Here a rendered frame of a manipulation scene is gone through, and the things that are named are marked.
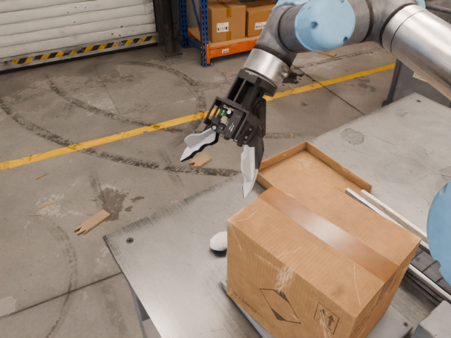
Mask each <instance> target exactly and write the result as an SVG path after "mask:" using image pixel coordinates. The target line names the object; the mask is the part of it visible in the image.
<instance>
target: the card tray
mask: <svg viewBox="0 0 451 338"><path fill-rule="evenodd" d="M299 168H300V169H302V170H304V171H306V172H307V173H309V174H311V175H312V176H314V177H316V178H318V179H320V180H321V181H323V182H325V183H326V184H328V185H330V186H332V187H334V188H335V189H337V190H339V191H340V192H343V193H344V194H346V193H345V191H346V189H347V188H349V189H351V190H352V191H354V192H355V193H356V194H358V195H359V196H360V191H361V190H363V189H364V190H365V191H366V192H368V193H369V194H370V192H371V189H372V185H371V184H370V183H368V182H367V181H365V180H364V179H362V178H361V177H359V176H358V175H357V174H355V173H353V172H352V171H351V170H349V169H347V168H346V167H345V166H343V165H342V164H341V163H339V162H337V161H336V160H334V159H333V158H331V157H330V156H328V155H327V154H326V153H324V152H323V151H321V150H320V149H318V148H317V147H315V146H314V145H312V144H311V143H309V142H308V141H305V142H302V143H300V144H298V145H296V146H293V147H292V148H289V149H288V150H285V151H283V152H281V153H279V154H276V155H274V156H272V157H270V158H267V159H265V160H263V161H261V165H260V169H259V170H258V174H257V177H256V181H257V182H259V183H260V184H261V185H262V186H263V187H265V189H267V190H268V189H269V188H270V187H272V186H275V185H276V184H278V183H279V182H280V181H282V180H283V179H285V178H286V177H287V176H289V175H290V174H292V173H293V172H294V171H296V170H297V169H299ZM346 195H347V194H346ZM347 196H348V195H347Z"/></svg>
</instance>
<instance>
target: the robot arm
mask: <svg viewBox="0 0 451 338"><path fill-rule="evenodd" d="M369 41H375V42H376V43H378V44H379V45H380V46H382V47H383V48H384V49H385V50H386V51H388V52H389V53H391V54H392V55H393V56H394V57H396V58H397V59H398V60H400V61H401V62H402V63H404V65H406V66H407V67H409V68H410V69H411V70H412V71H414V72H415V73H416V74H418V75H419V76H420V77H422V78H423V79H424V80H425V81H426V82H428V83H429V84H431V85H432V86H433V87H434V88H435V89H437V90H438V91H440V92H441V93H442V94H443V95H444V96H446V97H447V98H449V99H450V100H451V25H450V24H449V23H447V22H446V21H444V20H443V19H441V18H439V17H438V16H436V15H434V14H433V13H431V12H429V11H428V10H426V9H425V1H424V0H310V1H309V0H279V1H278V2H277V4H276V6H275V7H274V8H273V9H272V11H271V13H270V17H269V18H268V20H267V22H266V24H265V26H264V28H263V30H262V32H261V34H260V36H259V38H258V39H257V41H256V43H255V45H254V47H253V49H252V51H251V53H250V55H249V57H248V59H247V61H246V62H245V64H244V66H243V68H242V69H240V71H239V73H238V75H237V77H236V79H235V81H234V83H233V85H232V86H231V88H230V90H229V92H228V94H227V96H226V98H225V99H222V98H220V97H216V98H215V100H214V102H213V104H212V106H211V108H210V110H209V112H208V114H207V116H206V118H205V119H204V121H203V123H204V124H206V126H205V129H204V130H203V132H202V133H199V134H191V135H188V136H187V137H186V138H185V140H184V141H185V143H186V144H187V145H188V146H187V148H186V149H185V151H184V152H183V155H182V156H181V159H180V161H182V162H184V161H186V160H189V159H191V158H193V157H194V155H195V154H196V153H198V152H202V151H203V149H204V148H205V147H207V146H212V145H214V144H216V143H217V142H218V139H219V135H220V134H223V135H224V137H223V138H224V139H226V140H229V139H233V141H234V142H236V143H237V146H239V147H242V145H244V151H243V152H242V153H241V171H242V175H243V178H244V183H243V187H242V191H243V198H246V197H247V196H248V195H249V193H250V191H251V190H252V187H253V186H254V182H255V180H256V177H257V174H258V170H259V169H260V165H261V161H262V157H263V154H264V142H263V139H262V138H263V137H264V136H265V135H266V99H264V98H262V97H263V96H264V95H266V96H269V97H274V94H275V93H276V91H277V88H279V87H280V85H281V83H282V81H283V79H284V77H288V75H289V73H288V70H289V69H290V67H291V65H292V63H293V61H294V59H295V57H296V56H297V54H298V53H304V52H327V51H330V50H333V49H335V48H339V47H341V46H347V45H351V44H359V43H362V42H369ZM215 105H216V106H217V109H216V110H215V112H214V114H213V116H212V118H211V119H208V117H209V115H210V113H211V111H212V109H213V108H214V106H215ZM218 109H220V111H219V113H218V115H217V117H215V115H216V113H217V111H218ZM426 233H427V240H428V246H429V249H430V253H431V255H432V258H433V260H434V261H437V260H438V261H439V262H440V264H441V267H440V269H439V272H440V273H441V275H442V276H443V278H444V279H445V280H446V281H447V283H449V285H450V286H451V180H450V181H449V182H447V183H446V184H445V185H444V186H443V187H442V188H441V189H440V190H439V191H438V193H437V194H436V196H435V197H434V199H433V201H432V203H431V205H430V209H429V211H428V217H427V224H426Z"/></svg>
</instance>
